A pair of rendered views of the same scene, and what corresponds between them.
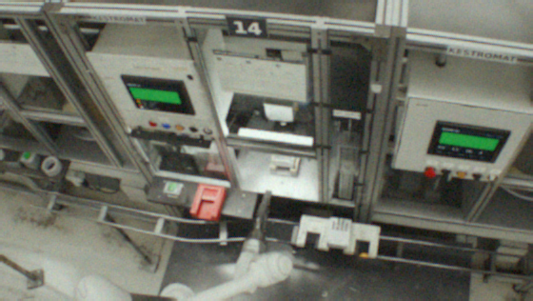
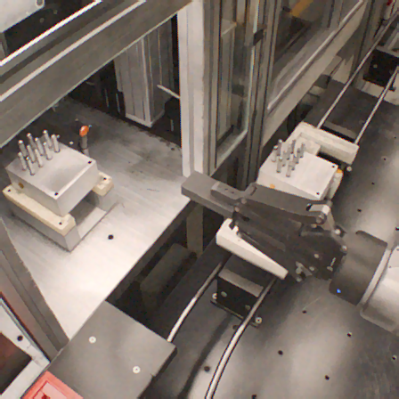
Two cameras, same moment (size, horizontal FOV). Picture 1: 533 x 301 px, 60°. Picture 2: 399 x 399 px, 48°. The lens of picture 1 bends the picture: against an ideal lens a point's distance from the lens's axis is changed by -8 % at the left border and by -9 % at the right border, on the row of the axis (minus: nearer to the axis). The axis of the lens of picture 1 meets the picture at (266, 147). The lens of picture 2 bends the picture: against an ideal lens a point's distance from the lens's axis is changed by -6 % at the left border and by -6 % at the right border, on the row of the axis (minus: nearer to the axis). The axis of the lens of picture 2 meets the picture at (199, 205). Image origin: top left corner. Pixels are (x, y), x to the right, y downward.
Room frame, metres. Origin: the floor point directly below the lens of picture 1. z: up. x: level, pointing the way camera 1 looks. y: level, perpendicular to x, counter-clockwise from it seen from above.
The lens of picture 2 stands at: (0.87, 0.38, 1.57)
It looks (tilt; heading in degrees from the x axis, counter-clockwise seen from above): 51 degrees down; 281
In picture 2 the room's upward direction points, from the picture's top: straight up
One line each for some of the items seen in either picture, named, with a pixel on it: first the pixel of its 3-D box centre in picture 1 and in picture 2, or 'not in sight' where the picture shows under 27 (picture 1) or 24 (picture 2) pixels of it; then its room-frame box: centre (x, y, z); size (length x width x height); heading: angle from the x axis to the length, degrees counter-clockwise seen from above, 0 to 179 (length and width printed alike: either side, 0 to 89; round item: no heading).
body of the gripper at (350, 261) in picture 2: (258, 231); (336, 256); (0.78, 0.10, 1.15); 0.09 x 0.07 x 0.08; 157
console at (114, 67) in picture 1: (165, 74); not in sight; (1.30, 0.33, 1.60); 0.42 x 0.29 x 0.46; 67
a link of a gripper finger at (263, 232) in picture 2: not in sight; (280, 235); (0.84, 0.07, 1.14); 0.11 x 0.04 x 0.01; 157
